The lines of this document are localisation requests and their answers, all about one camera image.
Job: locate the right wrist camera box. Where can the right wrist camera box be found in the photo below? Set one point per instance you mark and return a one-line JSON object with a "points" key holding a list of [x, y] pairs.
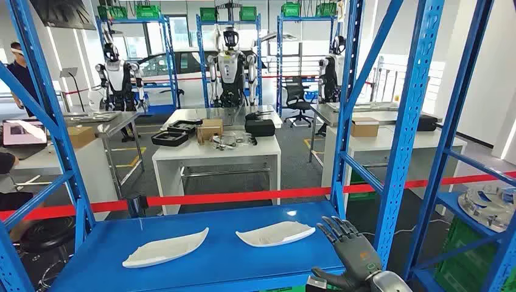
{"points": [[316, 284]]}

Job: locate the tablet floor stand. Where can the tablet floor stand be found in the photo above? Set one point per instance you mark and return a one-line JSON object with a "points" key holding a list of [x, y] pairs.
{"points": [[68, 72]]}

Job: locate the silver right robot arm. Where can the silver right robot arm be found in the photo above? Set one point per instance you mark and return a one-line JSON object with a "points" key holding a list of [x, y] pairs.
{"points": [[391, 284]]}

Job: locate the black office chair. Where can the black office chair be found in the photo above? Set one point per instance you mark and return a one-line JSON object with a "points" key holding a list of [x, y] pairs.
{"points": [[296, 96]]}

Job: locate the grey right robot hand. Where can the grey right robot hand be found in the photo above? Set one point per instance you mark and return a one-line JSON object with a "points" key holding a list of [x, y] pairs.
{"points": [[356, 258]]}

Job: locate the dark wall display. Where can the dark wall display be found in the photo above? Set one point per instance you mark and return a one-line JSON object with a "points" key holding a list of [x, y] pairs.
{"points": [[64, 12]]}

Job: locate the green plastic crate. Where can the green plastic crate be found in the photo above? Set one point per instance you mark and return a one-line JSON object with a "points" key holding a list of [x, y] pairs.
{"points": [[248, 13], [148, 11], [326, 9], [209, 14], [463, 270], [361, 196], [290, 9], [112, 12]]}

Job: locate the cardboard box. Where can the cardboard box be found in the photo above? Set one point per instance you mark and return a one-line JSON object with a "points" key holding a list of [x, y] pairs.
{"points": [[80, 137], [365, 128], [209, 131]]}

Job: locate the white table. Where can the white table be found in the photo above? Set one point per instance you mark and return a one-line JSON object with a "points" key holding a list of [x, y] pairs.
{"points": [[375, 149], [96, 173], [217, 155]]}

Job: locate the white part with orange writing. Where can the white part with orange writing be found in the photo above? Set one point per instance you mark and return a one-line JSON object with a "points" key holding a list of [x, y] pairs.
{"points": [[274, 233]]}

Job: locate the metal parts tray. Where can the metal parts tray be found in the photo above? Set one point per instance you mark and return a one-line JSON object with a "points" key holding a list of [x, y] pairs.
{"points": [[92, 117], [371, 107]]}

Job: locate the person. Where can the person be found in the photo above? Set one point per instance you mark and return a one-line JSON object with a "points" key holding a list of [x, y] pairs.
{"points": [[20, 72], [12, 200]]}

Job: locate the white and black humanoid robot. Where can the white and black humanoid robot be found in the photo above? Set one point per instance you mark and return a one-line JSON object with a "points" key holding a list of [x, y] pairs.
{"points": [[332, 72], [230, 68], [117, 76]]}

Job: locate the steel table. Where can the steel table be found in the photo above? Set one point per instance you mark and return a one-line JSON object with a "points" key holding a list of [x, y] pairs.
{"points": [[234, 115], [322, 115], [117, 123]]}

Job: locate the black round stool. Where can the black round stool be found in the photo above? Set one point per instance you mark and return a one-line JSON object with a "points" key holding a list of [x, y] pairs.
{"points": [[48, 235]]}

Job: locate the black carry case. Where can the black carry case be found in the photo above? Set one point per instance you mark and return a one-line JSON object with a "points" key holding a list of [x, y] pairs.
{"points": [[427, 123], [260, 128]]}

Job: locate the round metal part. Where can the round metal part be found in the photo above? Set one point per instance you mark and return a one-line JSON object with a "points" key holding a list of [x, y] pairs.
{"points": [[488, 205]]}

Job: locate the black barrier post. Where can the black barrier post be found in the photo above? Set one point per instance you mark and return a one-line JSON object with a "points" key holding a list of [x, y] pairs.
{"points": [[137, 205]]}

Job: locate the white metal railing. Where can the white metal railing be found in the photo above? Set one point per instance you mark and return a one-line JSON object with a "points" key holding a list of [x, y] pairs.
{"points": [[389, 86]]}

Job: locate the black foam tray case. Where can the black foam tray case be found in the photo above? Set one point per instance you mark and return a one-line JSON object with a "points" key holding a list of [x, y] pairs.
{"points": [[169, 139], [183, 126]]}

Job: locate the white car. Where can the white car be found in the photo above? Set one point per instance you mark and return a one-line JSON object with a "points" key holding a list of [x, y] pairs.
{"points": [[189, 64]]}

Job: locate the open laptop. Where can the open laptop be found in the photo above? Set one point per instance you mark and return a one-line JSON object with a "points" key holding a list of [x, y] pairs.
{"points": [[24, 133]]}

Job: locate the plain white curved part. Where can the plain white curved part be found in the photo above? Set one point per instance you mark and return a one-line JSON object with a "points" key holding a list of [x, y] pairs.
{"points": [[165, 250]]}

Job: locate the blue metal shelf rack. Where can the blue metal shelf rack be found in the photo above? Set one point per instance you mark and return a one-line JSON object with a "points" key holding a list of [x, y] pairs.
{"points": [[169, 60], [201, 60], [449, 133], [201, 258], [279, 60]]}

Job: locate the red barrier tape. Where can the red barrier tape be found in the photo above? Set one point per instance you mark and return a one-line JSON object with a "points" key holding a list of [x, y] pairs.
{"points": [[242, 197]]}

